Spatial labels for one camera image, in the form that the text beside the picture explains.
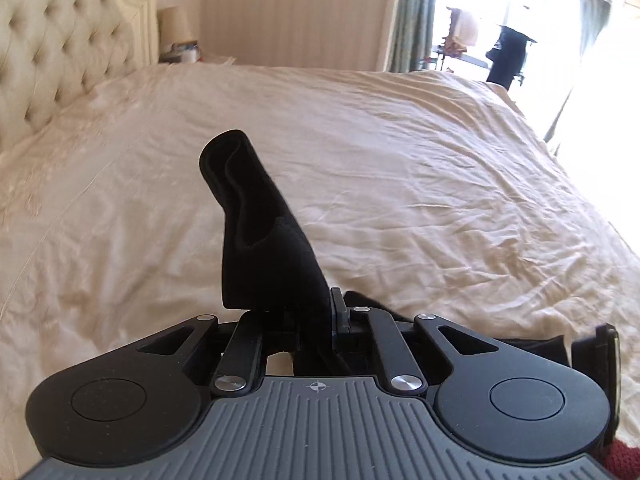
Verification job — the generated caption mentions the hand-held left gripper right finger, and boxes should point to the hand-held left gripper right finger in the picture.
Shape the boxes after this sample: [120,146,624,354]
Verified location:
[327,287,502,397]

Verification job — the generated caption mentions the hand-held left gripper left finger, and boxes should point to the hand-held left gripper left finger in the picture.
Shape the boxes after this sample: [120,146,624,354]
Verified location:
[135,313,267,395]

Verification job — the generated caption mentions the black pants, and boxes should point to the black pants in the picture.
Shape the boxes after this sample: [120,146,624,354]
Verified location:
[199,130,567,377]

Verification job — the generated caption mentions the dark red cloth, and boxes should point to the dark red cloth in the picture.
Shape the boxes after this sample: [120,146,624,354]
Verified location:
[597,437,640,480]

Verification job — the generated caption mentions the bed with cream bedspread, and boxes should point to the bed with cream bedspread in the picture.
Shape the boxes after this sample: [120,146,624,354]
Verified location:
[0,62,640,461]

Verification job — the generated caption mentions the nightstand with small clutter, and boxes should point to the nightstand with small clutter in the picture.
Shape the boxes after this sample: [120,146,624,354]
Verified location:
[159,41,236,66]

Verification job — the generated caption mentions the sheer light curtain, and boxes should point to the sheer light curtain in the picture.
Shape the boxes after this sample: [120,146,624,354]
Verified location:
[542,0,615,157]

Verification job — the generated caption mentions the dark hanging garment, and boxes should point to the dark hanging garment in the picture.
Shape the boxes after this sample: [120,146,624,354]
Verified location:
[486,24,539,92]

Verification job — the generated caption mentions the green curtain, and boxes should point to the green curtain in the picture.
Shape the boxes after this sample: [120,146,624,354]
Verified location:
[389,0,440,74]

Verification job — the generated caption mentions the pale hanging garment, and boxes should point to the pale hanging garment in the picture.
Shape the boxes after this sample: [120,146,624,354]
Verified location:
[444,6,480,57]

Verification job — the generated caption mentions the cream table lamp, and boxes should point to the cream table lamp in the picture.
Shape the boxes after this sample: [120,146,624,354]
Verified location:
[158,6,199,44]

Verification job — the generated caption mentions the cream tufted headboard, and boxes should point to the cream tufted headboard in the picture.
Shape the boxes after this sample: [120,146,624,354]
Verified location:
[0,0,160,153]

